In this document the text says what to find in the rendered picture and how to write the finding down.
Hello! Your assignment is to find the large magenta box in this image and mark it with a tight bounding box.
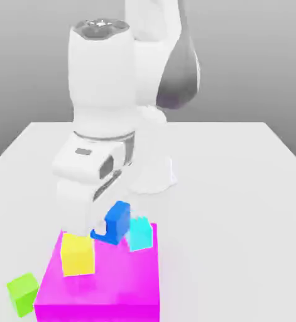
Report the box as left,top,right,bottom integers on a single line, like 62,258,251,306
33,222,162,322

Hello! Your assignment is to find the small yellow cube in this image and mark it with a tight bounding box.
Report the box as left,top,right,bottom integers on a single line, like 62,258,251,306
60,233,96,278

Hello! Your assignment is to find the small blue cube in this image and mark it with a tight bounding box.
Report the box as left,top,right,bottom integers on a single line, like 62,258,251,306
90,200,131,247

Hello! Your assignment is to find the small cyan cube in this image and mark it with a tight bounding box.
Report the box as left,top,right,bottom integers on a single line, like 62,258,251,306
126,215,154,252

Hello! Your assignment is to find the small green cube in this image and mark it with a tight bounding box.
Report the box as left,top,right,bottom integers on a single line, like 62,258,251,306
6,272,41,318

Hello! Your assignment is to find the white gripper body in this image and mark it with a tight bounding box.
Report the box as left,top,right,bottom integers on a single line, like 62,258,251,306
55,171,129,236

